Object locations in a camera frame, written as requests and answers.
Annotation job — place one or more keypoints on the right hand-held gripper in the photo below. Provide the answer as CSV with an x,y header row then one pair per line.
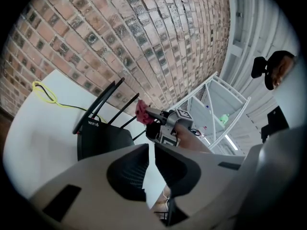
x,y
171,124

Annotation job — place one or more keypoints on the person's light grey shirt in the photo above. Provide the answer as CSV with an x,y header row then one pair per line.
x,y
291,104

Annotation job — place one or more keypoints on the white metal shelf rack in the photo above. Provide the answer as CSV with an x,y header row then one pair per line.
x,y
217,97

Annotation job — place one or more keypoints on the green bottle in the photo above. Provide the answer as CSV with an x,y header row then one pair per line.
x,y
224,118

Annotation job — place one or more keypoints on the black head-worn camera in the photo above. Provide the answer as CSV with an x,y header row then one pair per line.
x,y
259,67

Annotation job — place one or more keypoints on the black equipment box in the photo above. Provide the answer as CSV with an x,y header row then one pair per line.
x,y
275,122

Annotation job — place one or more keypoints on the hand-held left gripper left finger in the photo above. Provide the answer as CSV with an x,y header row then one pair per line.
x,y
91,176

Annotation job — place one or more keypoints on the black router with antennas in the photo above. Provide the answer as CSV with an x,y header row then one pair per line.
x,y
103,138

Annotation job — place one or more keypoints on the red cloth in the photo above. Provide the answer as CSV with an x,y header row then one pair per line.
x,y
143,114

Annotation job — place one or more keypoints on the ceiling strip light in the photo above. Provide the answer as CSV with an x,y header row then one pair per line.
x,y
231,142

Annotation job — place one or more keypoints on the person's head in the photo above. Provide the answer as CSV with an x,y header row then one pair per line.
x,y
283,68

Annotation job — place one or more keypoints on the person's right forearm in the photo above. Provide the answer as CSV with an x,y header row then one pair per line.
x,y
189,139

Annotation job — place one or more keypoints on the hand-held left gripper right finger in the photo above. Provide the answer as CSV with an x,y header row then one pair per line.
x,y
216,183

